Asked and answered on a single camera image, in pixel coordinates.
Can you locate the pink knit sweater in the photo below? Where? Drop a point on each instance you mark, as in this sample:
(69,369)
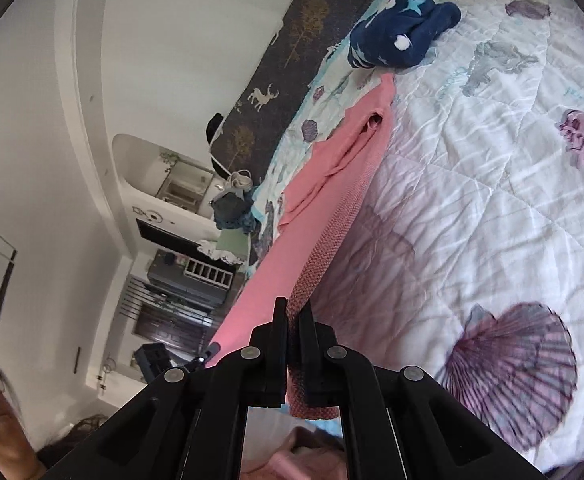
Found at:
(322,185)

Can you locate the grey cabinet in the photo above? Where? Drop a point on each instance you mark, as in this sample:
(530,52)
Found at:
(172,280)

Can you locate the small green cushion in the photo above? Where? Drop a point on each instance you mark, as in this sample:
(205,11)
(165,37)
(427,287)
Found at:
(232,245)

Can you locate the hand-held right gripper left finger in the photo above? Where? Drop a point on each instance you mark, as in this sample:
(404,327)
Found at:
(272,360)

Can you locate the person's pink clothing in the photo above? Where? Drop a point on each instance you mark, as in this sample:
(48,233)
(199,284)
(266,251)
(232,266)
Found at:
(292,452)

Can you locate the green potted plant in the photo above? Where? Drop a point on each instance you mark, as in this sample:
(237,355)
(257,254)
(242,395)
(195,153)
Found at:
(168,159)

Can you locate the wall mirror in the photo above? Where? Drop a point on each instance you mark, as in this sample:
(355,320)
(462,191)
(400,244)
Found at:
(182,187)

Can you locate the black cloth on headboard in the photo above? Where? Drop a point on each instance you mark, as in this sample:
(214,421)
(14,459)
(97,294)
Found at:
(215,127)

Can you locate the white slatted rack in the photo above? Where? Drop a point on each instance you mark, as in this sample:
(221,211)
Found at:
(207,275)

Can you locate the dark blue clothes pile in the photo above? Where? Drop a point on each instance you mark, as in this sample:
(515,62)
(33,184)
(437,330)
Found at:
(229,212)

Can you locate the seashell print quilt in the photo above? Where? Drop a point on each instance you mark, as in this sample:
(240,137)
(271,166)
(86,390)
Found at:
(471,185)

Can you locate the dark deer print mattress cover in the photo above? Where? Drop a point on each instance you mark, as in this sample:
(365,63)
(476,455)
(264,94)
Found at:
(292,60)

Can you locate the navy star print blanket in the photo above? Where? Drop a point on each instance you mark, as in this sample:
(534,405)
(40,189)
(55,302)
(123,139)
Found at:
(401,25)

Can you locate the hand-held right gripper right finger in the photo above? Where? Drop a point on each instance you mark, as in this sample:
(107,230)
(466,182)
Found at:
(317,360)

